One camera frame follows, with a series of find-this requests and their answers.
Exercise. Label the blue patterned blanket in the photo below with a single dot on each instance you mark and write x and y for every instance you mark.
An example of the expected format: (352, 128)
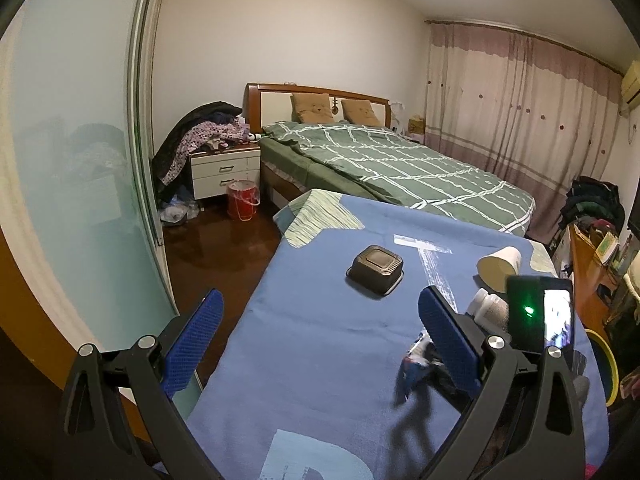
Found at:
(325, 350)

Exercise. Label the cluttered wooden desk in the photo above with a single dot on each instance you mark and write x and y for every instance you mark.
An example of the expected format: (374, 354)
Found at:
(585, 265)

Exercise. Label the cardboard box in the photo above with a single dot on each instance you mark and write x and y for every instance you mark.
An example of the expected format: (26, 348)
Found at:
(416, 126)

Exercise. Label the mixed clothes heap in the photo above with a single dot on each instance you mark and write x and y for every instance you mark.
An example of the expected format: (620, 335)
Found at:
(200, 130)

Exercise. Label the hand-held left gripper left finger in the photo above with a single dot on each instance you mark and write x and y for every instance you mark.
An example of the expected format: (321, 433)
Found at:
(195, 345)

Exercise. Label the yellow-rimmed blue waste bin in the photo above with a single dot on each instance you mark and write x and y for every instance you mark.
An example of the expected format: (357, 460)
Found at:
(612, 360)

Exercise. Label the colourful snack wrapper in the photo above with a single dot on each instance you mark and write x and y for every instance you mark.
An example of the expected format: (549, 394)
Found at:
(416, 365)

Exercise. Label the red bucket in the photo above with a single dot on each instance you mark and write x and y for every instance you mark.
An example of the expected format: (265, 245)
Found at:
(242, 200)

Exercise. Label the wooden bed headboard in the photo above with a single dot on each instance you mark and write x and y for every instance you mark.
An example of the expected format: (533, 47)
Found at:
(270, 97)

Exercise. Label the brown embroidered pillow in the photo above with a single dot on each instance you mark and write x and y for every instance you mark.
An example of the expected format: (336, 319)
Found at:
(361, 111)
(312, 107)

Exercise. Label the white plastic bottle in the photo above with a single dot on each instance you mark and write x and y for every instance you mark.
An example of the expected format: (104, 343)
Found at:
(487, 306)

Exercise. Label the dark clothes pile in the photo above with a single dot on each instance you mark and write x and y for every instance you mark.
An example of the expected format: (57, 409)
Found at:
(595, 200)

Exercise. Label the wall air conditioner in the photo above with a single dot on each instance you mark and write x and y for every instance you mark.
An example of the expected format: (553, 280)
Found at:
(631, 85)

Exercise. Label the clear plastic bags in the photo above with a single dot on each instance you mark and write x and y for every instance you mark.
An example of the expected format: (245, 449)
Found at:
(177, 210)

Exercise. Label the beige patterned curtain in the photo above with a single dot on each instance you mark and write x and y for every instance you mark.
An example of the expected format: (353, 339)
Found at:
(525, 110)

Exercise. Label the white wooden nightstand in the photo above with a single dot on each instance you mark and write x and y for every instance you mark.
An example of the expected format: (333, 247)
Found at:
(225, 170)

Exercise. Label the black plastic container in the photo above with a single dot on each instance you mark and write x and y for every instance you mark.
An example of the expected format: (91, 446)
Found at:
(375, 270)

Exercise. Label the frosted glass sliding door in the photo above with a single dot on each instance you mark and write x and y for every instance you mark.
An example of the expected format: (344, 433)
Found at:
(75, 160)

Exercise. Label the beige paper cup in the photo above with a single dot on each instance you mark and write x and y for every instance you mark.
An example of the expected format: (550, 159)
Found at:
(497, 266)

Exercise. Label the green checked duvet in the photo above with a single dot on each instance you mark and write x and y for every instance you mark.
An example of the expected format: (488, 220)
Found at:
(400, 170)

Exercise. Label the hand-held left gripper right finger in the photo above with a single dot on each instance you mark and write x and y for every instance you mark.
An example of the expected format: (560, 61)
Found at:
(450, 340)

